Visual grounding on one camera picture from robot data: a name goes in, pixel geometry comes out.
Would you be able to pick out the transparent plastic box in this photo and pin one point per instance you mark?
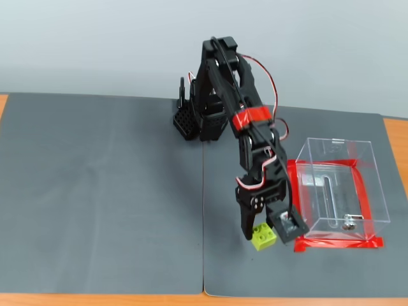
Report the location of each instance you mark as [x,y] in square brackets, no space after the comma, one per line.
[334,197]

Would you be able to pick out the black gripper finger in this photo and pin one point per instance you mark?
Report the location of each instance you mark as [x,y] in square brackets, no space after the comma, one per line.
[248,220]

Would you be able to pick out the black table clamp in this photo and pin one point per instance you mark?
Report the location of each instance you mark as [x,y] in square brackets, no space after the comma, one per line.
[182,92]

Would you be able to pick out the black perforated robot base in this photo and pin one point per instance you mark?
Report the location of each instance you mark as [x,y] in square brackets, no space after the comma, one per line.
[183,122]

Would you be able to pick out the black gripper camera mount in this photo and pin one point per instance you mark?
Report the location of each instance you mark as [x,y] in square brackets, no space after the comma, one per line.
[287,226]

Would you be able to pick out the grey rubber mat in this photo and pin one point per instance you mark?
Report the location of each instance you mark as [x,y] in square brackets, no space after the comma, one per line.
[318,271]
[95,191]

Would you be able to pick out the green lego block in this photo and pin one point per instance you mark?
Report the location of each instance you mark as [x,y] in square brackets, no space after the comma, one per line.
[264,240]

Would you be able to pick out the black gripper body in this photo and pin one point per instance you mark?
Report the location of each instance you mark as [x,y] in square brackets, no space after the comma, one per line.
[252,195]

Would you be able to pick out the red tape strip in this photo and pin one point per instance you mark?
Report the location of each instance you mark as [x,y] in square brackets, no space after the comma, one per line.
[318,162]
[334,244]
[293,197]
[363,197]

